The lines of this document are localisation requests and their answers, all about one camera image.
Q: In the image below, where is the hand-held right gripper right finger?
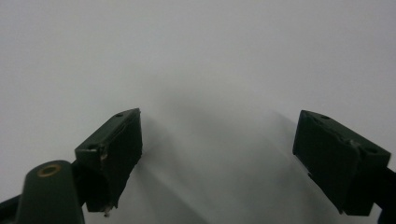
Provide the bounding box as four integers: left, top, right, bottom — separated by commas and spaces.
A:
291, 109, 392, 217

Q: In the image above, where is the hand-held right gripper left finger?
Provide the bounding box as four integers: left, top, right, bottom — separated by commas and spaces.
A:
74, 107, 144, 217

